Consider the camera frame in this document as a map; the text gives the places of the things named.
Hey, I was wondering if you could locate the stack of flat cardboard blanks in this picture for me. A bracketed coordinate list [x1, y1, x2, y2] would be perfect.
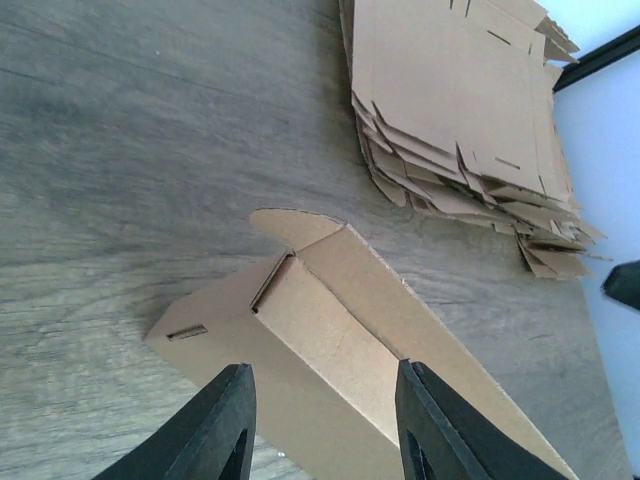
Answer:
[339, 1, 601, 280]

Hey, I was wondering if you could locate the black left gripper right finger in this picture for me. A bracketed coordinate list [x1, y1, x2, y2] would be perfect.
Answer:
[395, 359, 563, 480]

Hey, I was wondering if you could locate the cardboard box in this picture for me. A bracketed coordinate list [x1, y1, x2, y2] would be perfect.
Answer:
[145, 208, 573, 479]

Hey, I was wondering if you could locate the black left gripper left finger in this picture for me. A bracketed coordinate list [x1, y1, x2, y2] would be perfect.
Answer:
[96, 364, 257, 480]

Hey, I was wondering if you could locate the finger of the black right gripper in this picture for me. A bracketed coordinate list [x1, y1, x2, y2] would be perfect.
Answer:
[602, 260, 640, 311]

